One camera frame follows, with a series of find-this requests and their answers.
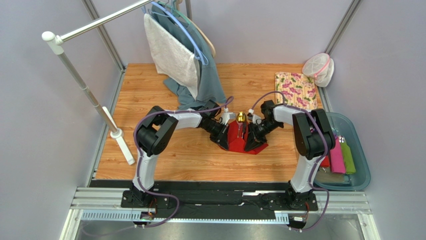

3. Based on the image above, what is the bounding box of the red napkin in bin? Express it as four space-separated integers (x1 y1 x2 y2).
320 156 331 168

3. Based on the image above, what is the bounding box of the red paper napkin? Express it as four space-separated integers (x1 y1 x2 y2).
227 120 269 155

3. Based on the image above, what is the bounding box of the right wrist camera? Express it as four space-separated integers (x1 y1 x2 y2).
247 109 263 125

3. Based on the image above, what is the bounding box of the floral placemat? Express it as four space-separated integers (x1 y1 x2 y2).
274 71 319 110

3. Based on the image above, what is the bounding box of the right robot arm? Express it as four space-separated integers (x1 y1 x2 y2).
244 100 336 209

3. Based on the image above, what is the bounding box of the blue plastic hanger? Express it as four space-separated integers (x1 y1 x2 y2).
150 1 209 66

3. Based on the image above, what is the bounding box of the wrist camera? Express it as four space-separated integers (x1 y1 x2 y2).
247 109 263 125
219 107 236 125

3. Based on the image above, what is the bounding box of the blue-grey shirt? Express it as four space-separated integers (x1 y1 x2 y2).
151 6 227 110

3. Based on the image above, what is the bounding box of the white mesh laundry bag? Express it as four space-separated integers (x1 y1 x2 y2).
302 53 335 88

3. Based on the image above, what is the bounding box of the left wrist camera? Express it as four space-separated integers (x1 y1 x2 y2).
219 107 236 125

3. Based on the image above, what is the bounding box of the teal plastic bin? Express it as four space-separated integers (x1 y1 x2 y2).
313 112 371 191

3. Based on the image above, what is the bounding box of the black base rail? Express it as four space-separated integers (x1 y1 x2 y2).
120 181 319 220

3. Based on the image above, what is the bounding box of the green hanger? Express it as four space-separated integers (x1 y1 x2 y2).
157 0 193 25

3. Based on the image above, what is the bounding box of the white clothes rack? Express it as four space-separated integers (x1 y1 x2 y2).
41 0 151 166

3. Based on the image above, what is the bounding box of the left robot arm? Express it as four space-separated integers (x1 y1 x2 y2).
121 100 236 208

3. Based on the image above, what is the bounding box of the wooden hanger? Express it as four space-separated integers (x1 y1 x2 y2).
175 0 217 58

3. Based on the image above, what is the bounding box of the white towel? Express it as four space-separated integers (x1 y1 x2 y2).
144 14 200 99

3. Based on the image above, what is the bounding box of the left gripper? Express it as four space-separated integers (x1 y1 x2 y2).
203 119 230 151

